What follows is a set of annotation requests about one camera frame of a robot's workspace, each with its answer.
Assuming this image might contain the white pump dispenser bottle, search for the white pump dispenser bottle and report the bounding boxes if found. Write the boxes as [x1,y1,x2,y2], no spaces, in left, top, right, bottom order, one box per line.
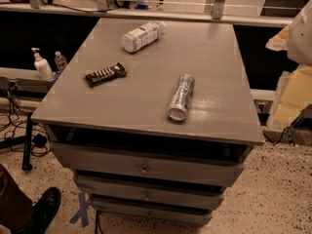
[31,48,53,80]

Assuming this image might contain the black stand pole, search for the black stand pole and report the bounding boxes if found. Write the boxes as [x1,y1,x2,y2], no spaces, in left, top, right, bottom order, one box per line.
[22,113,32,171]

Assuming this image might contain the silver blue drink can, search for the silver blue drink can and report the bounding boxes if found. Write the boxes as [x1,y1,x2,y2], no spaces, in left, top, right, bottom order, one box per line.
[168,74,195,122]

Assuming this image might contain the long grey metal rail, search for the long grey metal rail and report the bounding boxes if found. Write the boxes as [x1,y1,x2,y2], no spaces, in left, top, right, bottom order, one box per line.
[0,2,293,28]

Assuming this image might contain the black floor cables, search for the black floor cables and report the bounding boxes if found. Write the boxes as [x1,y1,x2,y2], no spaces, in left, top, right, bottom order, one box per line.
[0,81,52,158]

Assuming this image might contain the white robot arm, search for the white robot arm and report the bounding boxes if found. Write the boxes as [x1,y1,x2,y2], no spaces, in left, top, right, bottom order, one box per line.
[288,0,312,65]

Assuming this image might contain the blue tape cross mark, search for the blue tape cross mark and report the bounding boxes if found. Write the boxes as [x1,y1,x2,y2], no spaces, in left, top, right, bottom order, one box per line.
[69,191,96,228]

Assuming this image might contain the brown trouser leg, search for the brown trouser leg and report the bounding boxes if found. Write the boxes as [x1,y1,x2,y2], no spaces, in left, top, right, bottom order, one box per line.
[0,164,33,233]

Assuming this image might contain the dark chocolate bar wrapper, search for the dark chocolate bar wrapper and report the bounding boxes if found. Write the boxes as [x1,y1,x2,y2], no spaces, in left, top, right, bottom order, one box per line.
[85,62,127,87]

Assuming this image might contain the black leather shoe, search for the black leather shoe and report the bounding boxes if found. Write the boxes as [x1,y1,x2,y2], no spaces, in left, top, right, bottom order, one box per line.
[21,187,61,234]

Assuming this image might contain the small clear water bottle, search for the small clear water bottle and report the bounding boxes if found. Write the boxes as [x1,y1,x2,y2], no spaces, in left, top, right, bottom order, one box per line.
[55,51,68,72]

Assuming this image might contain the grey drawer cabinet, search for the grey drawer cabinet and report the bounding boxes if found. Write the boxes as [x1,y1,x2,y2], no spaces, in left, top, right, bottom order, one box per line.
[32,19,264,225]

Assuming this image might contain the white plastic drink bottle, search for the white plastic drink bottle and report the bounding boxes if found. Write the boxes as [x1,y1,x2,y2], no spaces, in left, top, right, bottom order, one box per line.
[122,21,166,53]

